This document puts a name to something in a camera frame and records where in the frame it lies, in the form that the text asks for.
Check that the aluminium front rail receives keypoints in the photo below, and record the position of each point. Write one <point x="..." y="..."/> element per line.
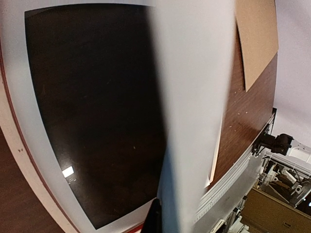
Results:
<point x="211" y="197"/>

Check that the clear acrylic sheet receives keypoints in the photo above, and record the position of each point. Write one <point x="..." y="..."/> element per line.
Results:
<point x="95" y="82"/>

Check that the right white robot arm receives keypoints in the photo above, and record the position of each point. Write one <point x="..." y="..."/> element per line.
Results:
<point x="282" y="144"/>

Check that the white mat board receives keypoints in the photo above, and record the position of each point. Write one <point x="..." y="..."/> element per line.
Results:
<point x="80" y="108"/>

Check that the wooden picture frame red edge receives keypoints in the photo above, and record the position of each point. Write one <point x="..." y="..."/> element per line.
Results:
<point x="24" y="132"/>

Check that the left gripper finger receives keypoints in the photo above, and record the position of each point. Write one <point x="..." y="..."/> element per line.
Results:
<point x="153" y="221"/>

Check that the brown backing board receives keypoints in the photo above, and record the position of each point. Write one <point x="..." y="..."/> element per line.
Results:
<point x="257" y="27"/>

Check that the landscape photo print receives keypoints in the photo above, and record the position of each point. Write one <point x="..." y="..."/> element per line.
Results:
<point x="194" y="45"/>

